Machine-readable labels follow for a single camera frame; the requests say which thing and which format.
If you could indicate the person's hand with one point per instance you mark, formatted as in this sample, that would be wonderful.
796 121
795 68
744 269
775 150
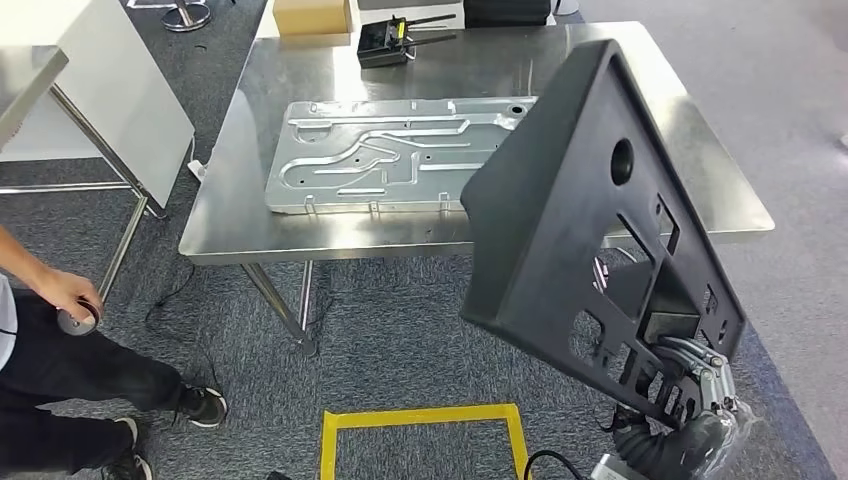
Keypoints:
63 291

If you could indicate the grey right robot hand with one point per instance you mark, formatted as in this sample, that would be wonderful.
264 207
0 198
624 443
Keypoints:
719 437

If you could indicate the grey tape roll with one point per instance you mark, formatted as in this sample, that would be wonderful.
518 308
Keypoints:
69 326

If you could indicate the black plastic plate holder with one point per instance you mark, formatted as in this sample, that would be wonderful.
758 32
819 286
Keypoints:
530 218

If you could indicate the person's forearm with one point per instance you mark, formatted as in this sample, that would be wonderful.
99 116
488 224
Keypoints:
20 255

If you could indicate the steel workbench table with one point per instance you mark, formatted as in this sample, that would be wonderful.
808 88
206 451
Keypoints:
298 66

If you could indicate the person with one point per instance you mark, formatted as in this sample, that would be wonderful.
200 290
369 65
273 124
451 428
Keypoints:
66 384

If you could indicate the white panel desk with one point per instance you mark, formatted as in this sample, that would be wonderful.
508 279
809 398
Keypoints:
119 99

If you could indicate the steel side table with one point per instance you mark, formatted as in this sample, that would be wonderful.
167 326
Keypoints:
26 79

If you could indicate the chrome stool base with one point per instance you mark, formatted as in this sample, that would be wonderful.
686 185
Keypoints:
185 20

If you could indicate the stamped sheet metal panel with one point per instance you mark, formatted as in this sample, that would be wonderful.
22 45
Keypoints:
344 159

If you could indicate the white table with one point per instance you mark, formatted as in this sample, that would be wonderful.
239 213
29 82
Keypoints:
264 26

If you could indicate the cardboard box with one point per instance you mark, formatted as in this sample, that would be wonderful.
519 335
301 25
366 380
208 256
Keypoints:
311 16

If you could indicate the black router with antennas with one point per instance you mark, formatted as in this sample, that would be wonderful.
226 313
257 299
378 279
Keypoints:
381 46

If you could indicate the black case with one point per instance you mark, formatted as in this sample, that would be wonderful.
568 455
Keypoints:
507 12

